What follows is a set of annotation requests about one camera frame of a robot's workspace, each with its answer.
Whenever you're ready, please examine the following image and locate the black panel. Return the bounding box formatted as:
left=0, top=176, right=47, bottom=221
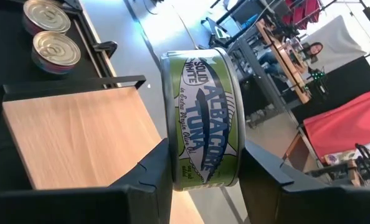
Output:
left=292, top=55, right=370, bottom=124

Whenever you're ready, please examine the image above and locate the blue partition screen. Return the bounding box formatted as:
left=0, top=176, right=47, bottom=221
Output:
left=231, top=0, right=282, bottom=34

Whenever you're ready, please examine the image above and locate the white cloth backdrop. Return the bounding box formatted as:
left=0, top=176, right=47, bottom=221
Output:
left=300, top=14, right=368, bottom=63

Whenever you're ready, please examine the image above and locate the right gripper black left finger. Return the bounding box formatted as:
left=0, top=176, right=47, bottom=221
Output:
left=105, top=138, right=174, bottom=224

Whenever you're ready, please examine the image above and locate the black metal table frame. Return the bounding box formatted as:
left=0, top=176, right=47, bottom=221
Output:
left=57, top=0, right=123, bottom=90

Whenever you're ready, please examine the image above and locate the green albacore tuna can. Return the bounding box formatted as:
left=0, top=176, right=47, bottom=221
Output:
left=159, top=47, right=247, bottom=192

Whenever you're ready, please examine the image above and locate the person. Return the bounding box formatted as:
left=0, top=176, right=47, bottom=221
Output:
left=300, top=42, right=325, bottom=65

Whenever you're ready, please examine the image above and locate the red cloth banner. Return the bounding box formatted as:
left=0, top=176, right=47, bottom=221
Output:
left=303, top=85, right=370, bottom=162

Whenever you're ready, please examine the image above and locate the wooden shelf with black legs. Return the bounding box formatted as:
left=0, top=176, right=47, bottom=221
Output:
left=0, top=74, right=206, bottom=224

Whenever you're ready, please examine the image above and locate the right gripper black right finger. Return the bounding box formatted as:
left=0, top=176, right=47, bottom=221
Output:
left=238, top=139, right=295, bottom=224

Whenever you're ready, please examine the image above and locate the wooden workbench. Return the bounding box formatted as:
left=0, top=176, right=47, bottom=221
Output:
left=255, top=18, right=312, bottom=105

